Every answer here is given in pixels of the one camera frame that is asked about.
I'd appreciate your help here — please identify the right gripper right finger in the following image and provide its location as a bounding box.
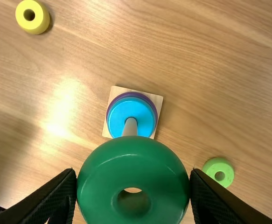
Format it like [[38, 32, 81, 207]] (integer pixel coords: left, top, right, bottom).
[[189, 168, 272, 224]]

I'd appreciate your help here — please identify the wooden peg base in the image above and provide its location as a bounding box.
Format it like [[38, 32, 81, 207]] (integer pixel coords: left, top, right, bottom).
[[102, 85, 164, 140]]

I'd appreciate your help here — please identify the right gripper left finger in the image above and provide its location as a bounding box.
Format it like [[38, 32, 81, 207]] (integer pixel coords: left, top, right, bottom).
[[0, 168, 77, 224]]

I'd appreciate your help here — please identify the dark green ring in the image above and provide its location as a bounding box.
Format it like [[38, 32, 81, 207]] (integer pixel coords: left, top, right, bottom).
[[76, 135, 190, 224]]

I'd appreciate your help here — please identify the light green ring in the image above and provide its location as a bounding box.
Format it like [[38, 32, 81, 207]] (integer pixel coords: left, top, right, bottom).
[[201, 157, 235, 189]]

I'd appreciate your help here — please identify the purple ring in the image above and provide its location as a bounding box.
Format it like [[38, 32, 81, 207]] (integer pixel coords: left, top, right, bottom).
[[106, 91, 159, 131]]

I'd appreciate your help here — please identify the yellow ring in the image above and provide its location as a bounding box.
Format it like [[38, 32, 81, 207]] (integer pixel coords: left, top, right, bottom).
[[15, 0, 50, 35]]

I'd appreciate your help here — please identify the light blue ring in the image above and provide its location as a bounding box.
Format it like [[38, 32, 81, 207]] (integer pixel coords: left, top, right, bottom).
[[108, 99, 155, 139]]

